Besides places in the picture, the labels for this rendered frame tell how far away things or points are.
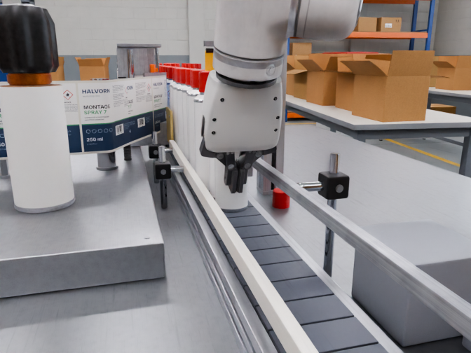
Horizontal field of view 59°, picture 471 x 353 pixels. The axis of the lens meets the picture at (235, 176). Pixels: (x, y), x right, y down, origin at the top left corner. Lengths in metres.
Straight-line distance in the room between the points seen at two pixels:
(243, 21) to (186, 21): 7.99
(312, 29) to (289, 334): 0.30
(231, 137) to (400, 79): 1.97
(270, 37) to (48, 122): 0.36
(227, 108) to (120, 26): 8.00
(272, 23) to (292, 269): 0.27
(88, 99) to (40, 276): 0.43
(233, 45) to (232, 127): 0.11
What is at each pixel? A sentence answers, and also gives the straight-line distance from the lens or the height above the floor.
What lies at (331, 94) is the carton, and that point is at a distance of 3.22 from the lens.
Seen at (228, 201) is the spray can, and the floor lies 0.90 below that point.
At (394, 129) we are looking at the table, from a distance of 2.40.
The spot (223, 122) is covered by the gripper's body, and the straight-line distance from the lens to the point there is 0.52.
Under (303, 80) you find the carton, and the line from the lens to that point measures 3.72.
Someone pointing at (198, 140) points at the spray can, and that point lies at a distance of 0.72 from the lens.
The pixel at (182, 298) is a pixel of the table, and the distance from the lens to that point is 0.52.
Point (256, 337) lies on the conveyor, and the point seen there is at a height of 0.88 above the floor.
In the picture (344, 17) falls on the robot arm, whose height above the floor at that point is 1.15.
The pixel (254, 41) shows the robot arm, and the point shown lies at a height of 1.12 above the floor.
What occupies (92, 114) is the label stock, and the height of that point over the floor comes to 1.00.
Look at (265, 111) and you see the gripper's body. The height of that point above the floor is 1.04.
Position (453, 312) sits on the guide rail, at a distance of 0.29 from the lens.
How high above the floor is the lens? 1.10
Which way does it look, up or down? 15 degrees down
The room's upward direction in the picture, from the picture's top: straight up
